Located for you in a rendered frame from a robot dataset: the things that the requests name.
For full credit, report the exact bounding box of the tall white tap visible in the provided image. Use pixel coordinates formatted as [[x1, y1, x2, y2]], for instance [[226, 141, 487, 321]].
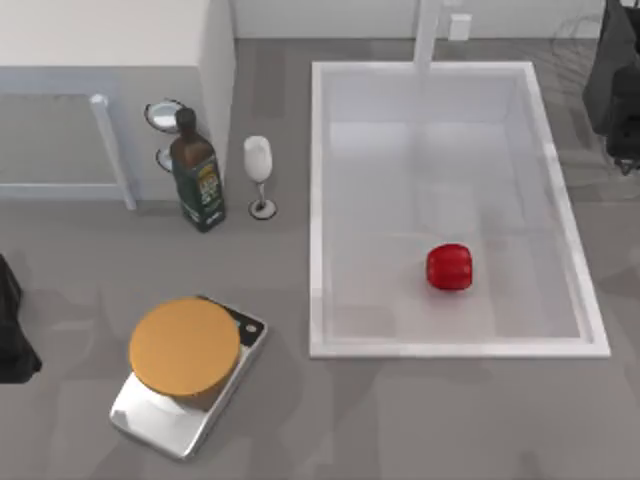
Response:
[[412, 0, 442, 77]]

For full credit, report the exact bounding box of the white sink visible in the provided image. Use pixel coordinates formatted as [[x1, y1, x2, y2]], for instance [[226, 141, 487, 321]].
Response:
[[308, 60, 613, 360]]

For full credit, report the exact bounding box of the white wine glass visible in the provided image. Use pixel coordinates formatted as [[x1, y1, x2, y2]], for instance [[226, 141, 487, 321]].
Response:
[[242, 135, 278, 222]]

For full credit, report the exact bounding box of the dark green bottle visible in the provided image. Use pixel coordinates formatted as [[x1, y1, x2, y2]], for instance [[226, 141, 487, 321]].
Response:
[[169, 106, 228, 234]]

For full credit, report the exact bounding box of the pale blue cabinet frame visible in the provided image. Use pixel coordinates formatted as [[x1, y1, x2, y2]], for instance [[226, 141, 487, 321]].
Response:
[[0, 66, 138, 212]]

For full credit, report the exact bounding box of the red bell pepper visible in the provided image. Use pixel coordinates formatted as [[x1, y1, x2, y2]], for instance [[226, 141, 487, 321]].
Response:
[[425, 243, 475, 292]]

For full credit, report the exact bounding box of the silver kitchen scale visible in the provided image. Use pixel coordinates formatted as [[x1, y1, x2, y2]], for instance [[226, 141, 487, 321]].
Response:
[[108, 294, 269, 461]]

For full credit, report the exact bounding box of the white cabinet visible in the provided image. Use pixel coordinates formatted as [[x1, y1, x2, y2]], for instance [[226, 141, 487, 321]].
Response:
[[0, 0, 237, 211]]

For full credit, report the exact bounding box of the small white tap lever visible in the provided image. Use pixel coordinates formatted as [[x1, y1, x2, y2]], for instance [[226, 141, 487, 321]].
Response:
[[448, 12, 472, 42]]

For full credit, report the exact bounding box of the round orange wooden bowl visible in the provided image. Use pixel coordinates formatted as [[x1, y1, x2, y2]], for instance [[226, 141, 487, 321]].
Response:
[[127, 296, 243, 413]]

